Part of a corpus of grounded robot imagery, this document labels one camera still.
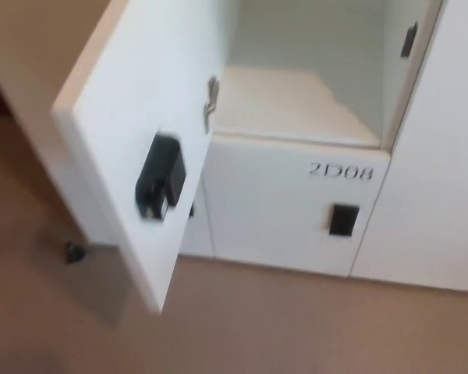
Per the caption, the white cabinet door 2D07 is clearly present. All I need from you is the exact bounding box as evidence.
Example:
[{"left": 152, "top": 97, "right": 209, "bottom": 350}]
[{"left": 49, "top": 0, "right": 239, "bottom": 316}]

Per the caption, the white cabinet door 2D08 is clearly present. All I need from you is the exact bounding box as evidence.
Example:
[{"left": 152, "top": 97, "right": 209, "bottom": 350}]
[{"left": 200, "top": 134, "right": 393, "bottom": 280}]

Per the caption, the silver door hinge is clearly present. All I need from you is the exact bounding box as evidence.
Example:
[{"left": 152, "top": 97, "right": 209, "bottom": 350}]
[{"left": 202, "top": 76, "right": 219, "bottom": 133}]

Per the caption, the black floor door stopper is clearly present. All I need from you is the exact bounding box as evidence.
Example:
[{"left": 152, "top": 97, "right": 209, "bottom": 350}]
[{"left": 64, "top": 242, "right": 87, "bottom": 265}]

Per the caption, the brown wooden door panel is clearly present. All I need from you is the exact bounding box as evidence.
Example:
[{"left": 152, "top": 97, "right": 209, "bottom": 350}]
[{"left": 0, "top": 0, "right": 116, "bottom": 118}]

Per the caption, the black inner lock box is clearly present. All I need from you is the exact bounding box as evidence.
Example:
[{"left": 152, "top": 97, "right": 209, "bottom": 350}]
[{"left": 134, "top": 133, "right": 190, "bottom": 221}]

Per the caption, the black lock strike plate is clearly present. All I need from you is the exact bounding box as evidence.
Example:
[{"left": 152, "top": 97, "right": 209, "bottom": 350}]
[{"left": 400, "top": 22, "right": 419, "bottom": 58}]

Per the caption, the black handle of door 2D08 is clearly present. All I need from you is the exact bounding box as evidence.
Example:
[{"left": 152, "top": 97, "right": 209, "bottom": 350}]
[{"left": 327, "top": 203, "right": 360, "bottom": 238}]

